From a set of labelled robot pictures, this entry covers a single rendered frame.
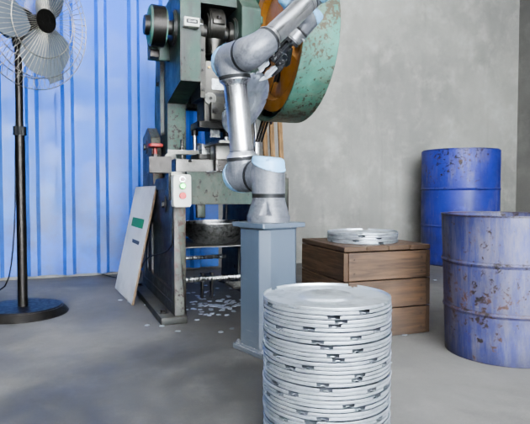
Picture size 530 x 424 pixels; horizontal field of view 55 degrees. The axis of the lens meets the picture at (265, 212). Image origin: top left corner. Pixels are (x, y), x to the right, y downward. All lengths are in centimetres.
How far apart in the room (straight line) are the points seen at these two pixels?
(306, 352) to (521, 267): 89
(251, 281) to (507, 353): 85
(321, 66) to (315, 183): 176
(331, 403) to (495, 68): 448
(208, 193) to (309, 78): 70
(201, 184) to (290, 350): 130
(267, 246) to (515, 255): 78
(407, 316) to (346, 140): 234
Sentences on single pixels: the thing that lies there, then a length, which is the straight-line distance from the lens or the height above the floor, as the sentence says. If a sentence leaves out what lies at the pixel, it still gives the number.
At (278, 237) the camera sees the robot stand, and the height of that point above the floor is 40.
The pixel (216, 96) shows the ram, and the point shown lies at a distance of 249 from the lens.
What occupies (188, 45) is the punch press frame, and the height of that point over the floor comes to 122.
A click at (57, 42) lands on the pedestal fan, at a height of 123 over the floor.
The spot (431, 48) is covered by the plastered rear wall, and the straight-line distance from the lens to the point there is 484.
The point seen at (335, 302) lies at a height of 31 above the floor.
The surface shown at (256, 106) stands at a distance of 230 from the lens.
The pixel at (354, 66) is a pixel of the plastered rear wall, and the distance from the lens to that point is 434.
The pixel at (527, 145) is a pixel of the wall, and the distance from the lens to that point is 532.
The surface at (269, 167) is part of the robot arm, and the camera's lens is 173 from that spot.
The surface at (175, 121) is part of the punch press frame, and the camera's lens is 268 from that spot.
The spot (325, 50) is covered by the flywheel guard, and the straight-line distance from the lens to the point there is 242.
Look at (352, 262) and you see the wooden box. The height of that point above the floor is 29.
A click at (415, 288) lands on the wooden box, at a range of 209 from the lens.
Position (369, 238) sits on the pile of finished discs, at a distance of 203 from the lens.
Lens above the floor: 55
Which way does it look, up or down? 2 degrees down
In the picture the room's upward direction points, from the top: straight up
